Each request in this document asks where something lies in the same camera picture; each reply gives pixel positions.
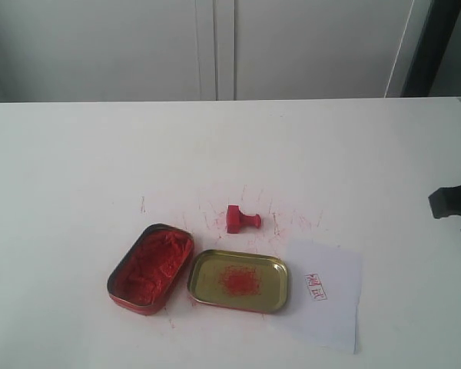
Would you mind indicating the gold tin lid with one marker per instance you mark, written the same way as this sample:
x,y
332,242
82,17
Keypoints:
x,y
240,281

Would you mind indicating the red ink tin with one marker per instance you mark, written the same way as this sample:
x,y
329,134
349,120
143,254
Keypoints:
x,y
145,277

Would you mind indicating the red stamp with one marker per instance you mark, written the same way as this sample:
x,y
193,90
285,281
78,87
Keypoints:
x,y
236,220

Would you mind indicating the white cabinet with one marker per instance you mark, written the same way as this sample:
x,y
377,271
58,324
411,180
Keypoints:
x,y
201,50

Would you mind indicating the dark vertical post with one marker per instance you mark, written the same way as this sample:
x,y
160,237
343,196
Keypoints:
x,y
436,33

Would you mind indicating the white paper sheet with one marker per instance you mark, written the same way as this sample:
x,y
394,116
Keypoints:
x,y
324,292

